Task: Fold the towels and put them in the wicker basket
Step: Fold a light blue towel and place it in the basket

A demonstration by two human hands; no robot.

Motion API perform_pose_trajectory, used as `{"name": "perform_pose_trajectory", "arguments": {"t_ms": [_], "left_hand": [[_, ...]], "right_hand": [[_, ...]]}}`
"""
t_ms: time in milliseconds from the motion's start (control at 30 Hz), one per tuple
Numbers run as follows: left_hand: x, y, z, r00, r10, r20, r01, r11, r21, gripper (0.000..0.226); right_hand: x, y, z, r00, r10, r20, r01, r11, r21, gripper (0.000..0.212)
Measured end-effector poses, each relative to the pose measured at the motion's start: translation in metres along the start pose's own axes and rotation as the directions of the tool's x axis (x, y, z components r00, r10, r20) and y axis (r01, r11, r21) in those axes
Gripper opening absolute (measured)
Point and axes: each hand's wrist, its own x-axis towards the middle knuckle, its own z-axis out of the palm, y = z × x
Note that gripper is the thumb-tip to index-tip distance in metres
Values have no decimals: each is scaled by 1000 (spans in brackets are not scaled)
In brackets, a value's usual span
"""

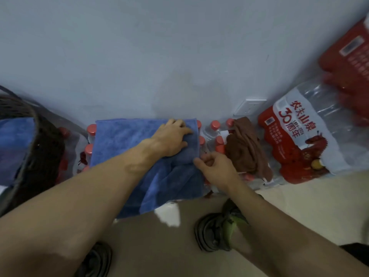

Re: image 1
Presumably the person's left grey shoe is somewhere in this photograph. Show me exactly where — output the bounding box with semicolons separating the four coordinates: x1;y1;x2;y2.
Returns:
74;241;113;277

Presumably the person's left hand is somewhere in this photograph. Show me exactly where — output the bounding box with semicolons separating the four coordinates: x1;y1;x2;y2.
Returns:
150;118;194;159

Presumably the dark brown wicker basket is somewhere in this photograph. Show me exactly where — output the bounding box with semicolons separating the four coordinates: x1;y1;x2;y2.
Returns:
0;84;66;219

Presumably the light blue towel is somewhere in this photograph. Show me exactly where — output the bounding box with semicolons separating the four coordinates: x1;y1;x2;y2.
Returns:
0;117;35;154
90;118;206;219

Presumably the person's right grey shoe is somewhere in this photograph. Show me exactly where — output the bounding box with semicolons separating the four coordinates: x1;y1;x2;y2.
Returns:
193;194;264;253

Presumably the person's left forearm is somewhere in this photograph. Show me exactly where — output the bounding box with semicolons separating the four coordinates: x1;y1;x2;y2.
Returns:
0;139;163;277

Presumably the brown towel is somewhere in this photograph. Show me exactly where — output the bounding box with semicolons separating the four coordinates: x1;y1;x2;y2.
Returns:
224;116;274;183

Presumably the person's right hand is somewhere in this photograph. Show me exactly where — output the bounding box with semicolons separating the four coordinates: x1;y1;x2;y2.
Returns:
193;151;241;194

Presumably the person's grey shoe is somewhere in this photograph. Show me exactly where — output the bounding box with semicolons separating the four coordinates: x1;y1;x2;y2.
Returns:
193;194;264;253
74;241;113;277

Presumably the white wall socket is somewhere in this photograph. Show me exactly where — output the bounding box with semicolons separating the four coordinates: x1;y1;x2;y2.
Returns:
233;97;268;117

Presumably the person's right forearm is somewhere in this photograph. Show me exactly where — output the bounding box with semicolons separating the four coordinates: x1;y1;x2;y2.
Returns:
227;181;369;277

